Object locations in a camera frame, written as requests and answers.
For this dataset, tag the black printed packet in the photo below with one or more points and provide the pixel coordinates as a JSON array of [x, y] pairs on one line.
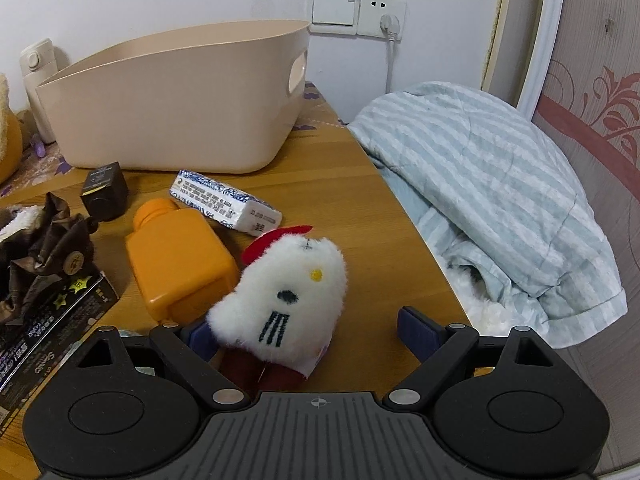
[[45, 325]]

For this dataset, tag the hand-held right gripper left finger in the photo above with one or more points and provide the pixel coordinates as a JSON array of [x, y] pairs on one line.
[[196, 339]]

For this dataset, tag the orange plastic bottle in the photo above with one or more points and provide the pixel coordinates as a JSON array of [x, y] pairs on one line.
[[175, 260]]

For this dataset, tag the floral bed headboard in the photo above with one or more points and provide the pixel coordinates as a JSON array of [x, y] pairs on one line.
[[590, 85]]

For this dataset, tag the small purple item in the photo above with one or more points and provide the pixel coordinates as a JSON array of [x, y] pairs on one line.
[[38, 146]]

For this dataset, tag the white thermos bottle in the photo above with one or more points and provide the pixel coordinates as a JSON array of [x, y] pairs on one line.
[[37, 62]]

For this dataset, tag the small black box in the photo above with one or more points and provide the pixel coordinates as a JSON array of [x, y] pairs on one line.
[[105, 192]]

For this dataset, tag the white wall switch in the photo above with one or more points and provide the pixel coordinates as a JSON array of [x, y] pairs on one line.
[[334, 10]]

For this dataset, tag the white plush toy red bow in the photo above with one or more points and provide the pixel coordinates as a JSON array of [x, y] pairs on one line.
[[285, 280]]

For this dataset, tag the white wall socket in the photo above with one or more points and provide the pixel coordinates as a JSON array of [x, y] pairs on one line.
[[375, 7]]

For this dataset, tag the orange white hamster plush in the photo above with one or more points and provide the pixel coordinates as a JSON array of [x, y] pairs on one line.
[[7, 145]]

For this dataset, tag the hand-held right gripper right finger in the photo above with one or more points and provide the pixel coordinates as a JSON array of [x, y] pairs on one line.
[[417, 331]]

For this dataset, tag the blue striped blanket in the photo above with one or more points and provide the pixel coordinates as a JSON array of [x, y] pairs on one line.
[[500, 170]]

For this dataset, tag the blue white tissue packet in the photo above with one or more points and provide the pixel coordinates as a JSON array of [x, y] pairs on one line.
[[225, 202]]

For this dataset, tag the beige plastic basket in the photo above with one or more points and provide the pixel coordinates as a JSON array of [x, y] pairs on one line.
[[175, 110]]

